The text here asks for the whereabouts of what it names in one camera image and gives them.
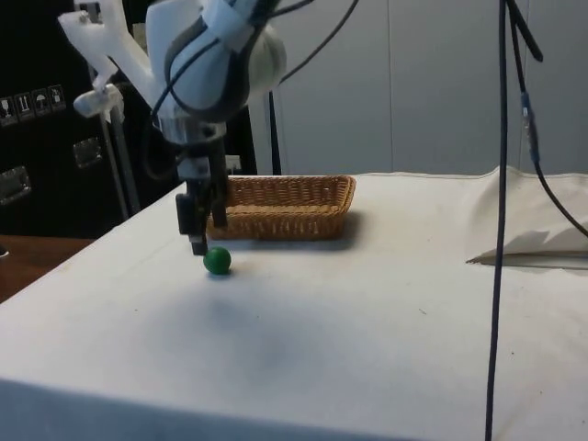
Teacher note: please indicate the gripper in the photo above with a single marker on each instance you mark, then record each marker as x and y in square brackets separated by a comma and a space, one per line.
[202, 154]

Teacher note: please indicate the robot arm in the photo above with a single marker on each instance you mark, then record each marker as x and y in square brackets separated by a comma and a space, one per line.
[195, 80]

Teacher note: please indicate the green ball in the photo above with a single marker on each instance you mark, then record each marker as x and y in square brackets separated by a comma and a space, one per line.
[217, 261]

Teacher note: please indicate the rectangular wicker basket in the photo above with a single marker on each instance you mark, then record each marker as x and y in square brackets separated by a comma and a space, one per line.
[285, 209]

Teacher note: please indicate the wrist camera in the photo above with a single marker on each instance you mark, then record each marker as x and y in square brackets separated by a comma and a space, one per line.
[96, 102]

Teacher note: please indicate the white camera bracket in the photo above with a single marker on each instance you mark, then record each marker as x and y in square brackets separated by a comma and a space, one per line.
[115, 41]

